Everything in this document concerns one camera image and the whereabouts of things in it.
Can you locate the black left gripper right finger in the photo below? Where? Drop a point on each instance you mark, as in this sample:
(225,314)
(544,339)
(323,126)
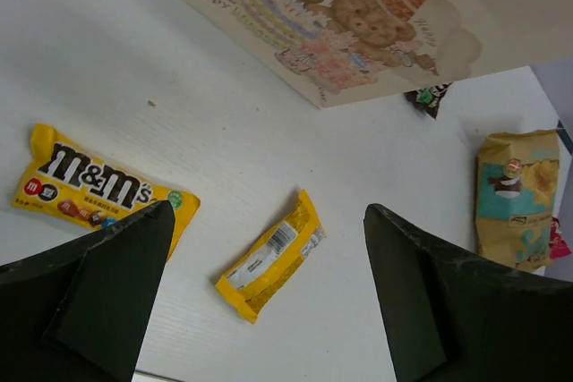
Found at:
(451,315)

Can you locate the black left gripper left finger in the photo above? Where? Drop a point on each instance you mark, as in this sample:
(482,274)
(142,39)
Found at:
(80,311)

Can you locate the yellow M&M's packet face-up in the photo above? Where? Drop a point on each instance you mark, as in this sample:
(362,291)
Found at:
(65,181)

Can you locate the yellow snack packet barcode side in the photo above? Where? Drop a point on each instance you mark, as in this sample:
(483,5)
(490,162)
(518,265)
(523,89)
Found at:
(253,280)

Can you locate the tan popcorn chips bag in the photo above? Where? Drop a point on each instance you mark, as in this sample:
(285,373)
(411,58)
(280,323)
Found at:
(517,176)

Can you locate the cream bear paper bag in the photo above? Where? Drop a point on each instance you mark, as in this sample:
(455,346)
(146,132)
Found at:
(335,52)

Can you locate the small pink candy packet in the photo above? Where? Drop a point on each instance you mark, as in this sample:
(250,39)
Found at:
(558,247)

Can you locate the brown M&M's packet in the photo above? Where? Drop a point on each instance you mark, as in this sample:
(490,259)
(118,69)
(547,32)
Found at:
(427,100)

